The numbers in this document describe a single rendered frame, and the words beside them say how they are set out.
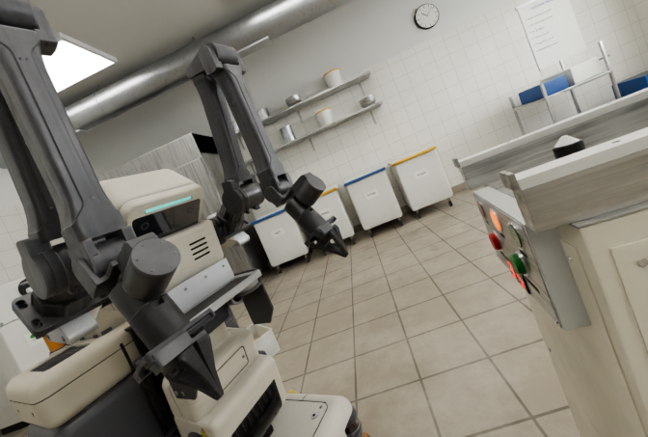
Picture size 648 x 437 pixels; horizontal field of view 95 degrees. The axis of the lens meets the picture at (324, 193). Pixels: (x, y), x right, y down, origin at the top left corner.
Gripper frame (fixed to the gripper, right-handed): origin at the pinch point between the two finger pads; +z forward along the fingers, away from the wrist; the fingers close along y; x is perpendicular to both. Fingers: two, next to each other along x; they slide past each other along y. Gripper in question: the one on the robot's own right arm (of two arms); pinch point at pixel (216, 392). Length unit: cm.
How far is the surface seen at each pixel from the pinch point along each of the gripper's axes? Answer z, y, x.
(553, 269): 18.1, 18.3, -36.5
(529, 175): 7.6, 14.5, -42.9
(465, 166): 5, 42, -36
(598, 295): 21.0, 15.1, -38.1
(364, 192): -34, 316, 102
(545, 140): 12, 46, -47
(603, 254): 17.5, 14.3, -41.5
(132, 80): -302, 199, 141
